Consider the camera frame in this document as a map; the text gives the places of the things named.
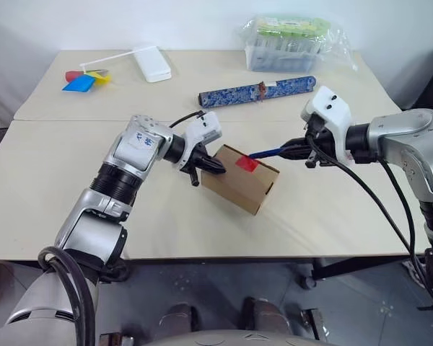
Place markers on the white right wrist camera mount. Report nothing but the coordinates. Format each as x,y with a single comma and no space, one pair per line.
332,104

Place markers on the red tape seal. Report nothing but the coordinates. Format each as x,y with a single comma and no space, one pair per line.
247,164

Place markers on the long blue patterned box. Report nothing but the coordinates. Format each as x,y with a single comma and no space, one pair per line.
231,95

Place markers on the black table frame bar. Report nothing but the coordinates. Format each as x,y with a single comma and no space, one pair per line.
364,266

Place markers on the white rectangular box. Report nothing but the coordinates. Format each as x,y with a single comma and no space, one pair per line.
153,65

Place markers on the black table caster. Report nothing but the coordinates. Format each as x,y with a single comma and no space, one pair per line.
306,281

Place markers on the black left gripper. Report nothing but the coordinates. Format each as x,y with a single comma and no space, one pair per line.
199,151

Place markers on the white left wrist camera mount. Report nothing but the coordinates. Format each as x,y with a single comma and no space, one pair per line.
205,129

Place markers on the clear plastic bag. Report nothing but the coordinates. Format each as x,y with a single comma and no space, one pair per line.
341,43

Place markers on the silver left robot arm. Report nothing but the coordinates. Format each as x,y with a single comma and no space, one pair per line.
137,144

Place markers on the blue sheet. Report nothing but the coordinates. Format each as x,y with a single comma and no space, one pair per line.
78,84

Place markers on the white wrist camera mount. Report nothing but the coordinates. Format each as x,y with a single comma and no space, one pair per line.
205,129
332,104

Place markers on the brown cardboard box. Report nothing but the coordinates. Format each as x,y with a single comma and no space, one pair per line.
238,189

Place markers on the bagged green-capped tube rack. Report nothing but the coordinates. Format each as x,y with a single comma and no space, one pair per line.
281,54

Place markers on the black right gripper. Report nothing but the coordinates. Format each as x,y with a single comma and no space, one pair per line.
323,144

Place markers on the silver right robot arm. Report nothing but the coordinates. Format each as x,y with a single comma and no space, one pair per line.
418,144

